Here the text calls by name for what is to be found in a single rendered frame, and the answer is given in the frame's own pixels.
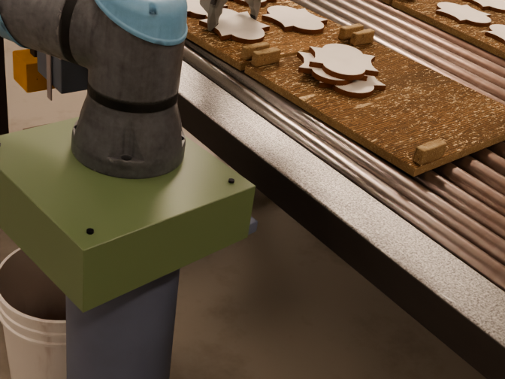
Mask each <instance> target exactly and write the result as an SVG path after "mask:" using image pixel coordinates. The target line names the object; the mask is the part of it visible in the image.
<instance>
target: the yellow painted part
mask: <svg viewBox="0 0 505 379"><path fill-rule="evenodd" d="M13 67H14V80H15V81H16V82H17V83H18V84H19V85H20V86H21V87H22V88H23V89H24V90H25V91H26V92H37V91H41V90H46V89H47V79H46V78H45V77H43V76H42V75H41V74H40V73H39V72H38V58H37V50H33V49H25V50H15V51H13Z"/></svg>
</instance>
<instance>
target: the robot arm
mask: <svg viewBox="0 0 505 379"><path fill-rule="evenodd" d="M227 1H228V0H200V5H201V6H202V7H203V9H205V11H206V12H207V14H208V15H207V28H208V30H209V31H212V30H213V29H214V28H215V27H216V26H217V25H218V22H219V17H220V15H221V14H222V9H223V6H224V5H225V3H226V2H227ZM187 9H188V6H187V1H186V0H0V36H1V37H3V38H5V39H7V40H9V41H12V42H14V43H15V44H17V45H19V46H20V47H23V48H27V49H33V50H37V51H39V52H42V53H46V54H47V55H50V56H54V57H56V58H59V59H63V60H65V61H68V62H71V63H74V64H76V65H80V66H83V67H85V68H87V69H88V84H87V95H86V98H85V101H84V103H83V106H82V108H81V111H80V116H79V119H78V120H77V122H76V123H75V124H74V127H73V129H72V134H71V150H72V153H73V154H74V156H75V158H76V159H77V160H78V161H79V162H80V163H81V164H83V165H85V166H86V167H87V168H89V169H91V170H93V171H96V172H98V173H100V174H105V175H107V176H111V177H118V178H125V179H145V178H151V177H158V176H161V175H164V174H167V173H169V172H171V171H173V170H174V169H176V168H177V167H178V166H179V165H180V164H181V162H182V161H183V158H184V153H185V146H186V139H185V135H184V132H183V130H182V123H181V119H180V112H179V108H178V105H177V100H178V92H179V87H180V75H181V68H182V61H183V50H184V43H185V39H186V36H187V32H188V26H187V23H186V20H187Z"/></svg>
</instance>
